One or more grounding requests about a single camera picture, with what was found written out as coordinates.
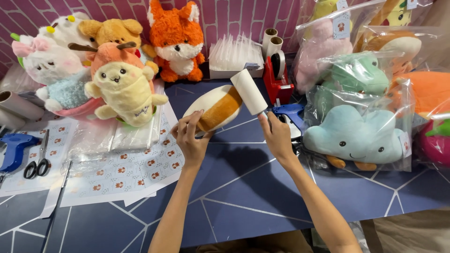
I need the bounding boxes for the person's right hand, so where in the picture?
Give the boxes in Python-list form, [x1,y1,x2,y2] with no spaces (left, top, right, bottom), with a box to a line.
[258,111,300,165]

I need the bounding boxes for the person's left hand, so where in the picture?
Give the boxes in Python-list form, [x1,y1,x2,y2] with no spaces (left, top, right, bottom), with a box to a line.
[170,109,216,167]

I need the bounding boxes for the white and brown plush toy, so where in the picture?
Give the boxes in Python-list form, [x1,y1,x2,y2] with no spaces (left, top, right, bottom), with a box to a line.
[182,85,244,136]

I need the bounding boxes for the white lint roller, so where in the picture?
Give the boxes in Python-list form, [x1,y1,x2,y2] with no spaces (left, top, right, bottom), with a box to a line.
[230,68,270,121]

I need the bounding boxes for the blue tagging gun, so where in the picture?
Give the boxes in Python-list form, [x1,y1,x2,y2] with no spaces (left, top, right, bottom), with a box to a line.
[272,103,306,140]
[0,133,40,173]

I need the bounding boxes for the red tape dispenser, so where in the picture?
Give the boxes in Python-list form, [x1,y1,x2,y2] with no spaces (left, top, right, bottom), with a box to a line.
[262,50,295,106]

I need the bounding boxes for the blue cloud plush in bag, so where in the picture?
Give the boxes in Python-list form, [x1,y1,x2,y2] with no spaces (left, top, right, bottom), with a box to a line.
[302,85,415,173]

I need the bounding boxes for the sticker sheet with brown prints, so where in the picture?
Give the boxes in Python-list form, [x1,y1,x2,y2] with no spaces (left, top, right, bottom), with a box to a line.
[0,118,79,197]
[60,101,186,208]

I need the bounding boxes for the stack of clear plastic bags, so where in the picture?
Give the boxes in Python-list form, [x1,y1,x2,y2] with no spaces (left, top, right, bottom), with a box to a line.
[66,80,165,163]

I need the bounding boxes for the cream puppy plush peach hood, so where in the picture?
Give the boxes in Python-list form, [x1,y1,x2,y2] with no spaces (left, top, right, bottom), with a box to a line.
[68,41,169,128]

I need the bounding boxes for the white box of clear bags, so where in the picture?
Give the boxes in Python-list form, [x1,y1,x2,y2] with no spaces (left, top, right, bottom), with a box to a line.
[208,33,265,80]

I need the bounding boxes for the cardboard tube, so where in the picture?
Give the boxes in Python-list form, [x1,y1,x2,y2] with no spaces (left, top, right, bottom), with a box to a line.
[266,36,284,61]
[262,28,278,59]

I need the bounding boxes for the pink plush in bag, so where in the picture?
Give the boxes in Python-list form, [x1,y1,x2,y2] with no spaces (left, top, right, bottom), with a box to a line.
[293,1,387,95]

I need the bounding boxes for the green frog plush in bag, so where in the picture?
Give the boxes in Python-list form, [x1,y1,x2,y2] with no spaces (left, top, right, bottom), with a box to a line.
[314,51,405,116]

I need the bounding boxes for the orange fox plush toy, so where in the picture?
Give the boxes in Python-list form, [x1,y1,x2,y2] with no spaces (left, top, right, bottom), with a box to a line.
[146,0,206,83]

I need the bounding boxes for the pale yellow plush in bag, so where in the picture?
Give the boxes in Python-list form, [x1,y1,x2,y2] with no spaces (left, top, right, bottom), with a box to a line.
[305,0,341,22]

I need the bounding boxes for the tan bear plush toy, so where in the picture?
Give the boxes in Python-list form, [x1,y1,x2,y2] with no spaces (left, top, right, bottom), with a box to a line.
[78,18,159,68]

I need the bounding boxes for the dark metal ruler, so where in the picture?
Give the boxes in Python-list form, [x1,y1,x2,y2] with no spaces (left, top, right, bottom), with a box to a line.
[42,161,73,253]

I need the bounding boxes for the brown white plush in bag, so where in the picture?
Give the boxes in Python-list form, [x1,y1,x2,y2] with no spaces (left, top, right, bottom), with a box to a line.
[354,25,444,76]

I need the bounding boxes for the black scissors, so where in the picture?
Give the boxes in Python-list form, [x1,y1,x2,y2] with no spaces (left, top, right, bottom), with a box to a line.
[23,129,51,180]

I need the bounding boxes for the orange plush in bag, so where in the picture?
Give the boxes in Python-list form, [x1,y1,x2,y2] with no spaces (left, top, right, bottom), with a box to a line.
[386,70,450,121]

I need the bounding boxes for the magenta fruit plush in bag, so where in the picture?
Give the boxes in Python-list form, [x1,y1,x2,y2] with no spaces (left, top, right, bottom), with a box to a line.
[415,114,450,171]

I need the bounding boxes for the white bunny plush pink bow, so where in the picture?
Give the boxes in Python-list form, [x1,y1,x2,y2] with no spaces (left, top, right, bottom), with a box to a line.
[11,34,107,122]

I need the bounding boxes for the person's brown trousers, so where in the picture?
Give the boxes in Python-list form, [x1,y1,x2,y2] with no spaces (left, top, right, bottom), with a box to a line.
[195,207,450,253]

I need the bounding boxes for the white plush with yellow horns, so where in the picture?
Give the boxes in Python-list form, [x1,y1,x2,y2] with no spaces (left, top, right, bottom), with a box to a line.
[37,12,95,54]

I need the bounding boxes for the yellow giraffe plush in bag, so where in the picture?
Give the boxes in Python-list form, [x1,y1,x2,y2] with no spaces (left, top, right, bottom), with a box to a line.
[367,0,434,28]

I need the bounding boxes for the white lint roll refill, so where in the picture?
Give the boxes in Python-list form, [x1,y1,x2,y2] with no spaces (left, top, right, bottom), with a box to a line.
[0,108,26,131]
[0,90,45,121]

